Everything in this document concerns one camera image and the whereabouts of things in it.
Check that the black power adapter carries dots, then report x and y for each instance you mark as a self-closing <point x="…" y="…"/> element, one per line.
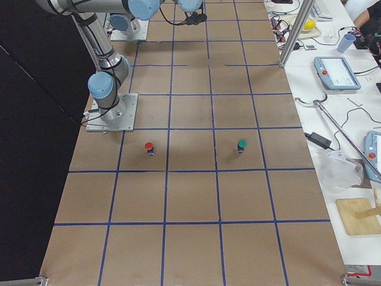
<point x="319" y="140"/>

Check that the metal cane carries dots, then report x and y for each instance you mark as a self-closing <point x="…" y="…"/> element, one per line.
<point x="319" y="104"/>

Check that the aluminium frame post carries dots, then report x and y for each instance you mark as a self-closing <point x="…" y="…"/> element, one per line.
<point x="297" y="26"/>

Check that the teach pendant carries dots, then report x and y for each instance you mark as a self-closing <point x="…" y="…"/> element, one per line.
<point x="335" y="73"/>
<point x="372" y="152"/>

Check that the blue plastic cup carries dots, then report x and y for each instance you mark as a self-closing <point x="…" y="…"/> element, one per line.
<point x="346" y="41"/>

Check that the yellow lemon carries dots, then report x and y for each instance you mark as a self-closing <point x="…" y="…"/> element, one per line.
<point x="309" y="26"/>

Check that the wooden board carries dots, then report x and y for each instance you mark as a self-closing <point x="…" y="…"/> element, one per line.
<point x="358" y="216"/>

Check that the white tray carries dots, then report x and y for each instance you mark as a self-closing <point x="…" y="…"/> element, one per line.
<point x="289" y="21"/>

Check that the clear plastic bag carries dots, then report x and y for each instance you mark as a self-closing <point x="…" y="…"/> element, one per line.
<point x="338" y="172"/>

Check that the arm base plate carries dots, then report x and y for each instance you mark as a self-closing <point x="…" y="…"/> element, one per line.
<point x="125" y="30"/>
<point x="119" y="118"/>

